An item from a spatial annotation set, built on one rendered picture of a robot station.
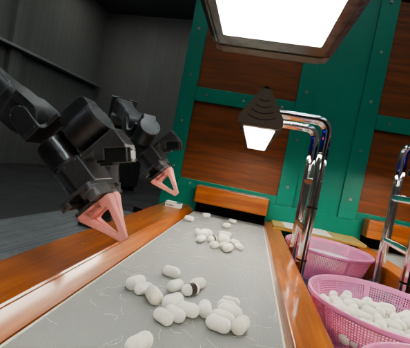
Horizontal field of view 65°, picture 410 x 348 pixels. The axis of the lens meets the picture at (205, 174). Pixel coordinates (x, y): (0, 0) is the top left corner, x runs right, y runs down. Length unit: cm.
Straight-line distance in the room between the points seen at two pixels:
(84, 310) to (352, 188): 115
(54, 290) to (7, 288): 6
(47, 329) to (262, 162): 110
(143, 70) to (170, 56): 99
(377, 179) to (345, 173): 12
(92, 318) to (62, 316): 4
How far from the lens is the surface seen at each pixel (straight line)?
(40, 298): 48
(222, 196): 131
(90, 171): 53
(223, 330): 47
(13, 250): 91
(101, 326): 45
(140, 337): 40
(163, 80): 1082
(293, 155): 137
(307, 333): 49
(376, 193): 146
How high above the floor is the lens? 96
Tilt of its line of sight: 2 degrees down
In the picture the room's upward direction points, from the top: 11 degrees clockwise
